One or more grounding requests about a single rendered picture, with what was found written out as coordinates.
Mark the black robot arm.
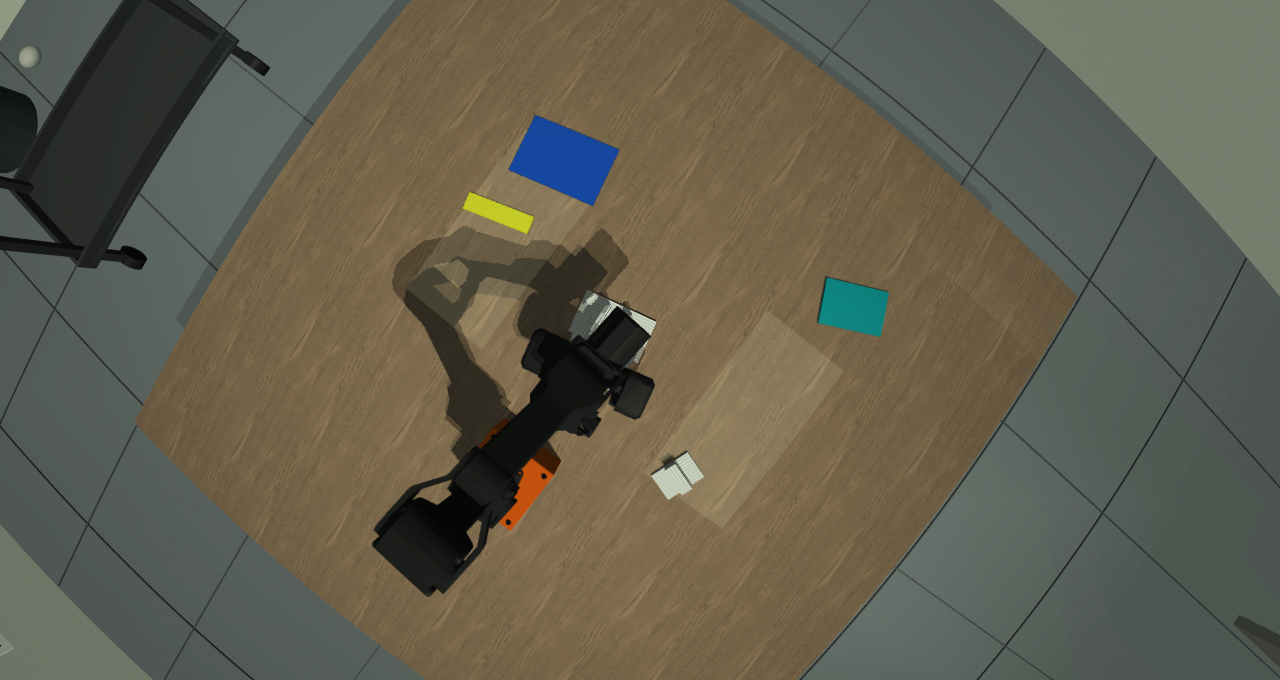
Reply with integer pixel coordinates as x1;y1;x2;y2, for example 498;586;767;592
372;306;652;597

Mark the teal rectangular plate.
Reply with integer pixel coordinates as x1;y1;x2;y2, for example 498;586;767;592
818;278;890;337

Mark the blue flat rectangular plate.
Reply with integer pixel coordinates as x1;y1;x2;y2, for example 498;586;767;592
509;115;620;206

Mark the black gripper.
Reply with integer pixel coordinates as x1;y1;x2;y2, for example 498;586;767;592
521;328;655;420

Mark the yellow flat bar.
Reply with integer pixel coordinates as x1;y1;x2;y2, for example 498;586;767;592
463;193;534;234

